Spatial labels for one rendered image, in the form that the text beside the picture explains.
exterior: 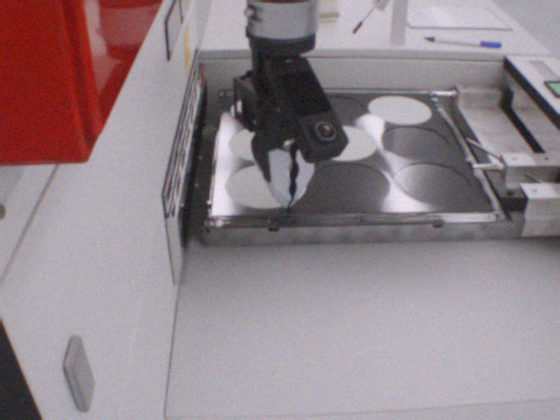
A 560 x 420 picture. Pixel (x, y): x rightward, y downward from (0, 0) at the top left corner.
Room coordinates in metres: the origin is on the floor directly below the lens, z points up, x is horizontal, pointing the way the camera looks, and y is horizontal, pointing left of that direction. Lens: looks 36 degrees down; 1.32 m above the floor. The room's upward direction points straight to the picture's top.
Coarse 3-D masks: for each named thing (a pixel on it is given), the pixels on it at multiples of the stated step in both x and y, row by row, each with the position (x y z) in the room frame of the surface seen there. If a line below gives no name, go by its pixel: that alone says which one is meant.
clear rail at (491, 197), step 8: (432, 96) 0.93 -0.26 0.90; (440, 104) 0.90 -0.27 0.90; (440, 112) 0.88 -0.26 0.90; (448, 120) 0.84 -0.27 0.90; (456, 128) 0.81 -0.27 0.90; (456, 136) 0.79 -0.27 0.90; (464, 144) 0.76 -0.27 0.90; (464, 152) 0.74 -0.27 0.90; (472, 160) 0.72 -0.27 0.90; (472, 168) 0.70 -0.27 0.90; (480, 168) 0.70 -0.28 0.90; (480, 176) 0.68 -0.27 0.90; (480, 184) 0.66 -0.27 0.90; (488, 184) 0.66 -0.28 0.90; (488, 192) 0.64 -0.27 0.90; (488, 200) 0.63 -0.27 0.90; (496, 200) 0.62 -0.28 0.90; (496, 208) 0.60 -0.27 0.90; (504, 216) 0.59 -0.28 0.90
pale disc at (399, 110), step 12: (384, 96) 0.93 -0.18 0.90; (372, 108) 0.88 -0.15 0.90; (384, 108) 0.88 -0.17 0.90; (396, 108) 0.88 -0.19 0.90; (408, 108) 0.88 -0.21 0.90; (420, 108) 0.89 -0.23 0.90; (384, 120) 0.84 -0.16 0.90; (396, 120) 0.84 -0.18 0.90; (408, 120) 0.84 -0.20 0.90; (420, 120) 0.84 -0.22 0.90
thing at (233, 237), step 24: (216, 240) 0.63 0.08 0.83; (240, 240) 0.63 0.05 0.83; (264, 240) 0.63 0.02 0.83; (288, 240) 0.64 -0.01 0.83; (312, 240) 0.64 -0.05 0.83; (336, 240) 0.64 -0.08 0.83; (360, 240) 0.64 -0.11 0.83; (384, 240) 0.64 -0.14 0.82; (408, 240) 0.64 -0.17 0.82; (432, 240) 0.64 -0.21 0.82; (456, 240) 0.64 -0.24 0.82
